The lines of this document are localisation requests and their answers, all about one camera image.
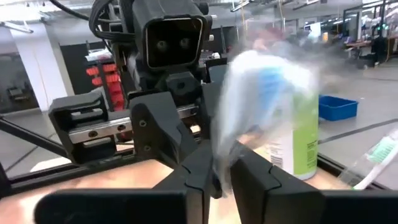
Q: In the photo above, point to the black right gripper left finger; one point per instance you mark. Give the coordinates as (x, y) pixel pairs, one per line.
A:
(196, 180)

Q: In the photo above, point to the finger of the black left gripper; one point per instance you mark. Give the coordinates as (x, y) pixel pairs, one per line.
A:
(158, 130)
(210, 102)

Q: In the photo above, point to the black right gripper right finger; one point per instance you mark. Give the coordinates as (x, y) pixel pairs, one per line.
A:
(255, 186)

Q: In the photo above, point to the blue toothbrush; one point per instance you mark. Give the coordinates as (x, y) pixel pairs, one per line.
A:
(267, 90)

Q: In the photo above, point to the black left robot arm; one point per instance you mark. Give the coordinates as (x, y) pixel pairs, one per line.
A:
(126, 9)

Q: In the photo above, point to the red parts bin rack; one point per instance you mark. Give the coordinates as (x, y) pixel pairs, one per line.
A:
(115, 87)

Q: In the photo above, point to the white wipes canister green label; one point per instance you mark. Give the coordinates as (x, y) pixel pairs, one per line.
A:
(306, 149)

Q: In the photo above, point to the blue plastic bin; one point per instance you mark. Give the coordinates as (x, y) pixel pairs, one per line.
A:
(337, 109)

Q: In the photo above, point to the green toothbrush in clear wrapper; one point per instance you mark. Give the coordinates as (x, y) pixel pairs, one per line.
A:
(384, 149)

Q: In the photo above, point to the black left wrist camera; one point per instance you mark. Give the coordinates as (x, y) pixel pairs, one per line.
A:
(174, 43)

